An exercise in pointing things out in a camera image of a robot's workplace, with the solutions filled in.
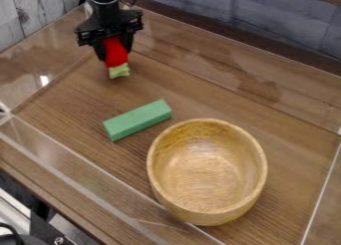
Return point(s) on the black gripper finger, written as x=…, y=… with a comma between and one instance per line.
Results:
x=127, y=40
x=101, y=50

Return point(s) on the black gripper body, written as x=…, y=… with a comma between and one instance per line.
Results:
x=98, y=28

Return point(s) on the red plush fruit green stem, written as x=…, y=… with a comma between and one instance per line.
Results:
x=117, y=58

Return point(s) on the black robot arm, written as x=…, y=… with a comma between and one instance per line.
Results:
x=105, y=7

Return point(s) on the green rectangular block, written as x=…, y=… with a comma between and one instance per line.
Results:
x=137, y=120

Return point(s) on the wooden oval bowl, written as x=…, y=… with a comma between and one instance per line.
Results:
x=208, y=170

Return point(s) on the black clamp mount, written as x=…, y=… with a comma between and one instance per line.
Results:
x=30, y=230

